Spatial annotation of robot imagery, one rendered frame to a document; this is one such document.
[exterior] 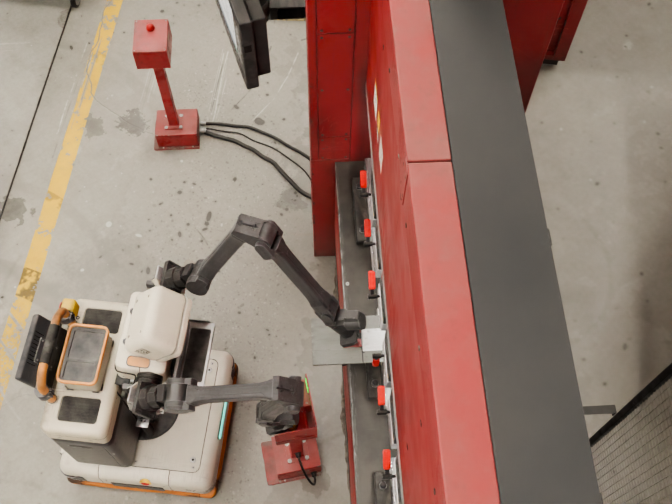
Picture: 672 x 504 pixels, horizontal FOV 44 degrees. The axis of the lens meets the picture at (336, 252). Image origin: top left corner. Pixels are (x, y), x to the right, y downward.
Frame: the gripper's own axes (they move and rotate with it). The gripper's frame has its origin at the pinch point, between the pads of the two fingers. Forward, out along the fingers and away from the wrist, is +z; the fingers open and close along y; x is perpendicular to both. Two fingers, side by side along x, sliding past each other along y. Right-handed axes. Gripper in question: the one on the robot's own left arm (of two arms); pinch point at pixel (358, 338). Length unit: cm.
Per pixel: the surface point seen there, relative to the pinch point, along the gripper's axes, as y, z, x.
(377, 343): -1.7, 4.0, -5.4
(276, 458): -19, 64, 72
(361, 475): -45.5, 12.1, 7.7
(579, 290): 62, 144, -59
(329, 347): -2.5, -3.8, 10.0
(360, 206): 61, 11, 1
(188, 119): 167, 40, 112
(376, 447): -35.9, 14.8, 2.4
